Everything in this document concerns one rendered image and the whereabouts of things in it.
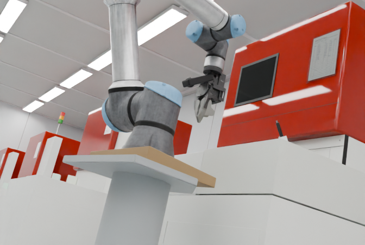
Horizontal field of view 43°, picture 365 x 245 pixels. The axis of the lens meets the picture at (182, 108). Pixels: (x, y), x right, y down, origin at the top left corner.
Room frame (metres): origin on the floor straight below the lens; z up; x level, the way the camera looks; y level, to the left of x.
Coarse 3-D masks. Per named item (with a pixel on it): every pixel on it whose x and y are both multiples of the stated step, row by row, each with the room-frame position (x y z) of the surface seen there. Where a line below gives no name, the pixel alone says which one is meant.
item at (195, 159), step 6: (174, 156) 1.62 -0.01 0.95; (180, 156) 1.58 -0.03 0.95; (186, 156) 1.55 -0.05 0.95; (192, 156) 1.51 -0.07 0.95; (198, 156) 1.48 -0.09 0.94; (186, 162) 1.54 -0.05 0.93; (192, 162) 1.51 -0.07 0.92; (198, 162) 1.47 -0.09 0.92; (198, 168) 1.47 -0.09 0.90; (174, 192) 1.57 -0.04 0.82
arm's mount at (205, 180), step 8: (96, 152) 1.26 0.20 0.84; (104, 152) 1.24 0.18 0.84; (112, 152) 1.21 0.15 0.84; (120, 152) 1.18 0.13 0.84; (128, 152) 1.16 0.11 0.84; (136, 152) 1.13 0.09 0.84; (144, 152) 1.11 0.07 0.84; (152, 152) 1.11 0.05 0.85; (160, 152) 1.12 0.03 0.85; (152, 160) 1.11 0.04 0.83; (160, 160) 1.13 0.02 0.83; (168, 160) 1.14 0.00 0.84; (176, 160) 1.16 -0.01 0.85; (176, 168) 1.16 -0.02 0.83; (184, 168) 1.18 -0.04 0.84; (192, 168) 1.20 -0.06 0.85; (192, 176) 1.20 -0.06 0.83; (200, 176) 1.22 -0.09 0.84; (208, 176) 1.24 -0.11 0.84; (200, 184) 1.26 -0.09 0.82; (208, 184) 1.25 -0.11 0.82
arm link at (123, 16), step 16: (112, 0) 1.26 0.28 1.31; (128, 0) 1.26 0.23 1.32; (112, 16) 1.28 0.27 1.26; (128, 16) 1.27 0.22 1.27; (112, 32) 1.29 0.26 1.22; (128, 32) 1.28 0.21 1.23; (112, 48) 1.31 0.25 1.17; (128, 48) 1.29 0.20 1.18; (112, 64) 1.32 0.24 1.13; (128, 64) 1.30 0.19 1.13; (112, 80) 1.34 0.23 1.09; (128, 80) 1.31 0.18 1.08; (112, 96) 1.32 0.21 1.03; (128, 96) 1.30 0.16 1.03; (112, 112) 1.34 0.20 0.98; (112, 128) 1.39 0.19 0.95; (128, 128) 1.34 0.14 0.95
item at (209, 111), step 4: (204, 100) 1.58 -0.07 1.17; (200, 104) 1.60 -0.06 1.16; (208, 104) 1.60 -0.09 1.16; (200, 108) 1.59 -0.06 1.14; (204, 108) 1.58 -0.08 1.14; (208, 108) 1.60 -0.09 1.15; (200, 112) 1.59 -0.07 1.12; (204, 112) 1.59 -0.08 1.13; (208, 112) 1.60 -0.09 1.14; (212, 112) 1.61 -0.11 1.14; (200, 116) 1.59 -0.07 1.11; (200, 120) 1.60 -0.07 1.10
